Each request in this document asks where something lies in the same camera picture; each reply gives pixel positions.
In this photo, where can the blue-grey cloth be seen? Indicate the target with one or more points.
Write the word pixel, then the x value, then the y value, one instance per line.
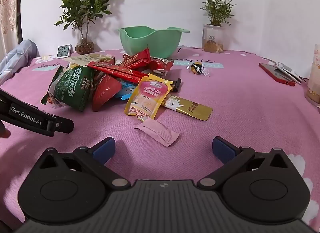
pixel 17 57

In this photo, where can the green snack bag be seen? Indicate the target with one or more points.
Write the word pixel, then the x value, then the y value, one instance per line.
pixel 72 87

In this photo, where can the small pink snack packet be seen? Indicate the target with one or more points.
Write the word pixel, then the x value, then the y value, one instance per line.
pixel 157 132

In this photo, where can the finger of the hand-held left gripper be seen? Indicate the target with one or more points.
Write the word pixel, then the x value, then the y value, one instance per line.
pixel 63 125

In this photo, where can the gold snack packet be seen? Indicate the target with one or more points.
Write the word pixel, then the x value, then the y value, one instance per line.
pixel 190 109

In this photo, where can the white digital thermometer clock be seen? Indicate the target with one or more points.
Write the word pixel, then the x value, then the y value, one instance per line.
pixel 64 51

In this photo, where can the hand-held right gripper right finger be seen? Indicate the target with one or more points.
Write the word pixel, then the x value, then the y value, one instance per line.
pixel 222 149

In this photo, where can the red and white snack packet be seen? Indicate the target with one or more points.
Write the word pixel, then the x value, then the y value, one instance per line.
pixel 162 65

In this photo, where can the green plastic bowl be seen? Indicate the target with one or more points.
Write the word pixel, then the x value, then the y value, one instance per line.
pixel 155 42

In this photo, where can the floral curtain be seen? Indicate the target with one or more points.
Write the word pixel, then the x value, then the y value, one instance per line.
pixel 10 10

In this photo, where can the red snack bar packet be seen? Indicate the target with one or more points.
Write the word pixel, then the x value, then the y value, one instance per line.
pixel 136 60

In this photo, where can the beige snack pouch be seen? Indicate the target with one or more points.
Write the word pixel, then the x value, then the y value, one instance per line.
pixel 85 59

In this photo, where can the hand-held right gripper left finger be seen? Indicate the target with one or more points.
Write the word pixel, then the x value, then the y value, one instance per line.
pixel 105 149

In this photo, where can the blue snack packet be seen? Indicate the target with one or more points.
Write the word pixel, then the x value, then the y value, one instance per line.
pixel 125 92

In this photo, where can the red triangular snack packet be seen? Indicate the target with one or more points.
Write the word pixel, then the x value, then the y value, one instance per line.
pixel 105 92

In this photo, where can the potted plant white pot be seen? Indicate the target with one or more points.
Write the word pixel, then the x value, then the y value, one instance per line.
pixel 213 37

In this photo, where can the red smartphone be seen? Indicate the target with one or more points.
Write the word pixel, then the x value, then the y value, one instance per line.
pixel 275 75

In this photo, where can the leafy plant in glass vase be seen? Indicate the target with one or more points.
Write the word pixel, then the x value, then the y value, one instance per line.
pixel 82 10

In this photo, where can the long red stick packet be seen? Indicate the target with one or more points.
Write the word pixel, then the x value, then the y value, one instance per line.
pixel 117 71

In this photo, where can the white clip device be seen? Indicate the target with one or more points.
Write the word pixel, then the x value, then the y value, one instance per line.
pixel 290 71

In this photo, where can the pink printed tablecloth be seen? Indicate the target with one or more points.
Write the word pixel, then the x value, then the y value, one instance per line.
pixel 225 135

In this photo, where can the foil-wrapped chocolate candy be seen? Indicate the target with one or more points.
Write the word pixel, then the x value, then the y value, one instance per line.
pixel 196 69

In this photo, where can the black snack packet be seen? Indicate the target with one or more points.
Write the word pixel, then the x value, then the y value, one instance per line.
pixel 176 85

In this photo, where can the pink and yellow pouch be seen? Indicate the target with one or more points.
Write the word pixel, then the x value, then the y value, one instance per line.
pixel 147 95

